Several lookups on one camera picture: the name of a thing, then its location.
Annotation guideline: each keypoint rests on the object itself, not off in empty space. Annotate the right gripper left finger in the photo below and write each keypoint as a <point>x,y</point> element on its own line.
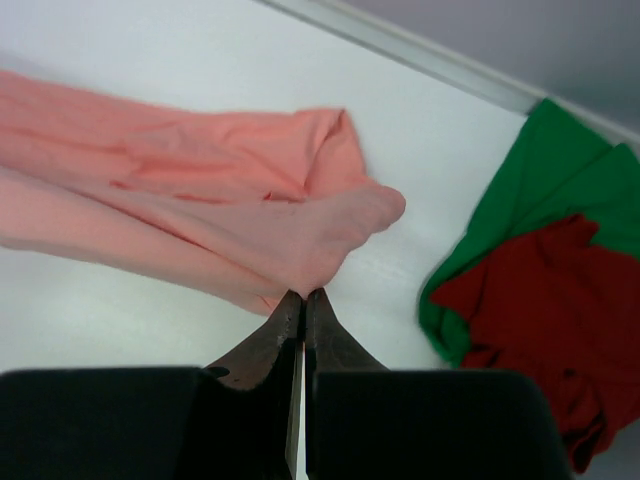
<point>229,420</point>

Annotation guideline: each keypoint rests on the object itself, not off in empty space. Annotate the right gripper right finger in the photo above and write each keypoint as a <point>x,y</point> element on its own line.
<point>365,421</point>

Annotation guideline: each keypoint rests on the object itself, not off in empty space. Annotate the pink t shirt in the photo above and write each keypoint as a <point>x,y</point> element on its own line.
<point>244,205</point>

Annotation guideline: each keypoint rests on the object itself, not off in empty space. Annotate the red t shirt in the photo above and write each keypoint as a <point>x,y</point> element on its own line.
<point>563,311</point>

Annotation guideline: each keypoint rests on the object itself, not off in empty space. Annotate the green t shirt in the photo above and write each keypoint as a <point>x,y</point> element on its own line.
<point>556,167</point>

